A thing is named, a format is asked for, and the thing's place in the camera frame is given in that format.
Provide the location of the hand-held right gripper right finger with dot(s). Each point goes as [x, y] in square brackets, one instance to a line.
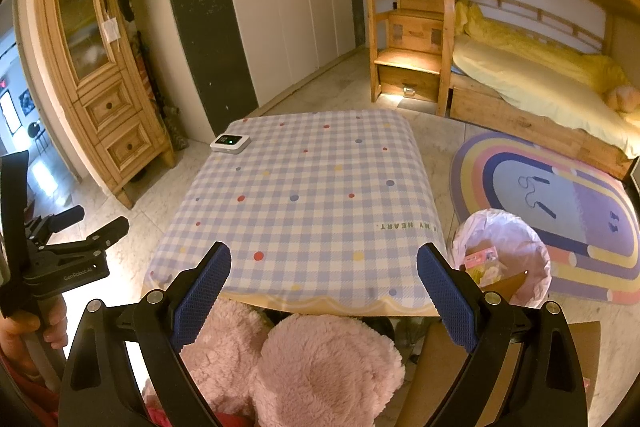
[447, 297]

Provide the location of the brown cardboard piece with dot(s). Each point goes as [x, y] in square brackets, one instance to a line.
[507, 287]

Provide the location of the white paper tag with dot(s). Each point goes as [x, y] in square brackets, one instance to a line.
[110, 30]

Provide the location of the white electronic device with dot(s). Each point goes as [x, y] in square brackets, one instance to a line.
[229, 142]

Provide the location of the plush toy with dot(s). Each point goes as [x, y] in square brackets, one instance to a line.
[625, 98]

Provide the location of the wooden bunk bed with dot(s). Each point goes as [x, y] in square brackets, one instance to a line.
[525, 122]

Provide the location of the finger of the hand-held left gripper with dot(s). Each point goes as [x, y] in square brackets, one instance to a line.
[107, 229]
[65, 217]

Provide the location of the yellow quilt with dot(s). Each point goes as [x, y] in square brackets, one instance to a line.
[540, 47]

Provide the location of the rainbow oval rug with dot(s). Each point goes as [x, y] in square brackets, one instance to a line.
[575, 187]

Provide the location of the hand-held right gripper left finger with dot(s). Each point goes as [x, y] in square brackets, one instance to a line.
[205, 292]

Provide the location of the pink fluffy cushion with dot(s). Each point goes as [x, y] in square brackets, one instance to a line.
[325, 372]

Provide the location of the wooden stair drawer unit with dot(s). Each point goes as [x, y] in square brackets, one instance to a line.
[412, 32]

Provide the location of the pink packet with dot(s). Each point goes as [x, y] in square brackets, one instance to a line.
[480, 259]

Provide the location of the pale yellow bed sheet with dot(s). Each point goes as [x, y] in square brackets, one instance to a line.
[540, 92]

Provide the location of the person's left hand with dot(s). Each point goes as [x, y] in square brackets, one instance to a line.
[55, 327]

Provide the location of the checked dotted tablecloth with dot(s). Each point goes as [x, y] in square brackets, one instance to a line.
[300, 207]

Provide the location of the waste bin with pink liner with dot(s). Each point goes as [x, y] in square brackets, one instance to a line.
[530, 237]

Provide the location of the white wardrobe with round holes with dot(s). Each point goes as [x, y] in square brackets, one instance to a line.
[280, 7]

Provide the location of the person's left forearm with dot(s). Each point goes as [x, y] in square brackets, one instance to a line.
[20, 402]

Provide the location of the wooden cabinet with glass door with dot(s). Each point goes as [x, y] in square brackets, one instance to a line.
[110, 107]

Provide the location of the brown cardboard box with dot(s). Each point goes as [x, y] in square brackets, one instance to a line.
[575, 342]

